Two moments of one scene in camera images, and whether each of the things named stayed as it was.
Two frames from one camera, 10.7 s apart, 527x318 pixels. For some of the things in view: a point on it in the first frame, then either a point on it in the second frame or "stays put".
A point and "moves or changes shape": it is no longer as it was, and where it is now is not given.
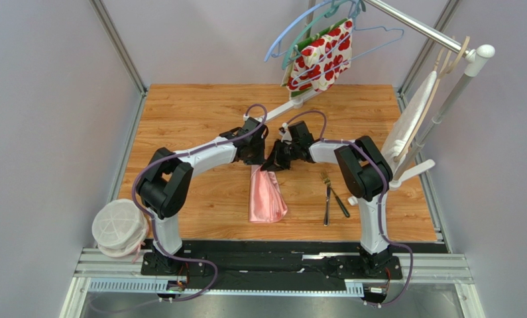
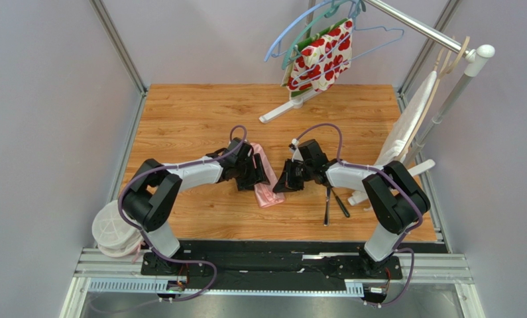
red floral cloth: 319,59 stays put
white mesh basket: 120,228 stays put
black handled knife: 340,203 stays put
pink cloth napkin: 267,204 moves or changes shape
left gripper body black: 258,154 → 245,169
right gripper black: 279,154 → 293,175
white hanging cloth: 396,140 stays put
